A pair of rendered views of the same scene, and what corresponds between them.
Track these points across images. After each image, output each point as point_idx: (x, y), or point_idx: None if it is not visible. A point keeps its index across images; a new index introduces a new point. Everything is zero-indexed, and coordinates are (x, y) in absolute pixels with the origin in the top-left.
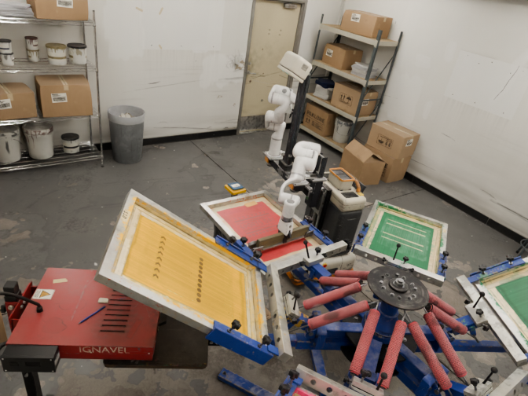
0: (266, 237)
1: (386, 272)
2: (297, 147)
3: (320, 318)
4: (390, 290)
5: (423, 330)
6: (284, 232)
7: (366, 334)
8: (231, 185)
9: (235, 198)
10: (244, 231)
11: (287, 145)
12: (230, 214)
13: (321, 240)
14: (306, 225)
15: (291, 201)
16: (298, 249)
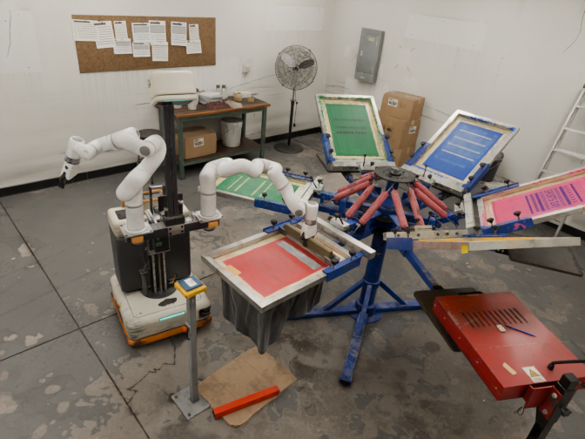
0: (324, 246)
1: (383, 174)
2: (256, 165)
3: (421, 217)
4: (401, 176)
5: (376, 194)
6: (313, 233)
7: (429, 199)
8: (192, 286)
9: (233, 278)
10: (295, 273)
11: (171, 194)
12: (265, 285)
13: (293, 223)
14: (288, 223)
15: (312, 202)
16: None
